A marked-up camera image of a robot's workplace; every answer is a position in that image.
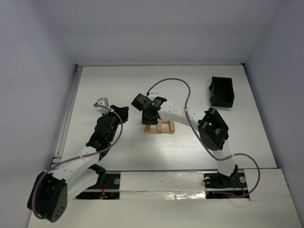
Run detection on black plastic bin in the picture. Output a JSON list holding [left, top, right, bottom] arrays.
[[209, 76, 235, 108]]

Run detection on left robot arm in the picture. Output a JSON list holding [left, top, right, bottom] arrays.
[[27, 104, 129, 223]]

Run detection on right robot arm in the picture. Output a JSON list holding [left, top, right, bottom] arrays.
[[131, 94, 236, 177]]

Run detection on silver tape strip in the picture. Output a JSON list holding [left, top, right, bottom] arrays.
[[119, 171, 206, 200]]

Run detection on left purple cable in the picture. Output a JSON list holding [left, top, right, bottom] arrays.
[[32, 103, 124, 219]]

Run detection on purple cable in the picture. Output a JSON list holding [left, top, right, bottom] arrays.
[[147, 78, 261, 198], [32, 103, 124, 219]]

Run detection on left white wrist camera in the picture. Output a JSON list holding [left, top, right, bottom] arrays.
[[93, 97, 109, 114]]

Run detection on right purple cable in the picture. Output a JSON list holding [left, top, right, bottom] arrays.
[[147, 78, 261, 198]]

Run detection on aluminium side rail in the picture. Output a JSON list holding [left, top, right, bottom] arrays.
[[51, 65, 83, 166]]

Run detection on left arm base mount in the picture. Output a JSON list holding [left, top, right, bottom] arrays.
[[76, 172, 121, 200]]

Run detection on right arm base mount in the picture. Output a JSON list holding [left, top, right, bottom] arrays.
[[201, 171, 248, 199]]

